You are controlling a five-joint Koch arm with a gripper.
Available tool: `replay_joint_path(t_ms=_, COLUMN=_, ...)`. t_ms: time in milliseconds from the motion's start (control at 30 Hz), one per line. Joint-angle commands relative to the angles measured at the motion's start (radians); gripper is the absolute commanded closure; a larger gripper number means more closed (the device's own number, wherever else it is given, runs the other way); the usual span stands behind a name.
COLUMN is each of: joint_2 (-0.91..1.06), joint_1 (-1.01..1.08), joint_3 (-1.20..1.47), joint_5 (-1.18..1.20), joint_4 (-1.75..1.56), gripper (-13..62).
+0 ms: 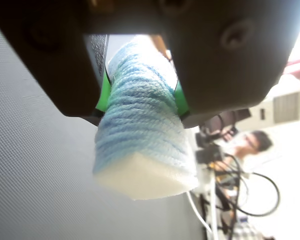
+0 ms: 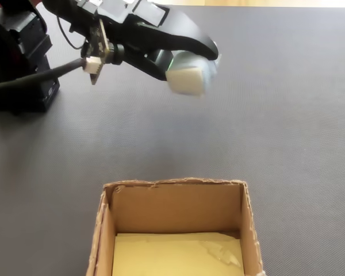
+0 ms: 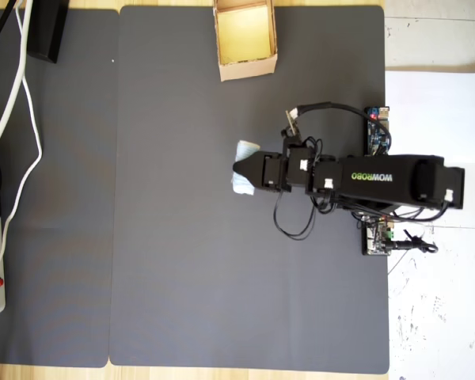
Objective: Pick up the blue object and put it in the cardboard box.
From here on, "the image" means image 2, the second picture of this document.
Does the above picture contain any white blue-wrapped foam block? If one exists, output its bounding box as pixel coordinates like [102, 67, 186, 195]
[164, 50, 221, 99]

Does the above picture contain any brown cardboard box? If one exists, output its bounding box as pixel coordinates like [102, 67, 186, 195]
[85, 177, 267, 276]

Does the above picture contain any gray textured mat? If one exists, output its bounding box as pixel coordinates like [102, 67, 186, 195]
[0, 4, 345, 276]

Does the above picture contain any yellow sheet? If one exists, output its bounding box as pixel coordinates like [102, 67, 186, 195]
[112, 231, 246, 276]

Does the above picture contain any thick black cable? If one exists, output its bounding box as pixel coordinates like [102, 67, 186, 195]
[0, 57, 87, 93]

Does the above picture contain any thin black wire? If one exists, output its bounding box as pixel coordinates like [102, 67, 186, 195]
[56, 14, 89, 50]

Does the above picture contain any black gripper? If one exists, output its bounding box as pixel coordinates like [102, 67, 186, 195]
[43, 0, 220, 83]

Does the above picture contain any camera circuit board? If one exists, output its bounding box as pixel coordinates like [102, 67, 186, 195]
[80, 19, 124, 86]

